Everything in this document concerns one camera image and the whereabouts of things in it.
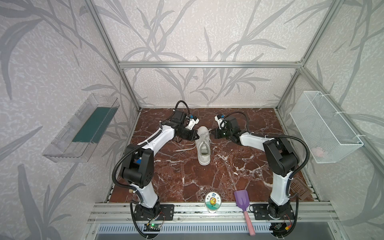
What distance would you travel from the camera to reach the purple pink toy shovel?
2.43 feet

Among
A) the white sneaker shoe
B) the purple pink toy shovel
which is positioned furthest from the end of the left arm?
the purple pink toy shovel

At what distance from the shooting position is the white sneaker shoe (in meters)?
0.86
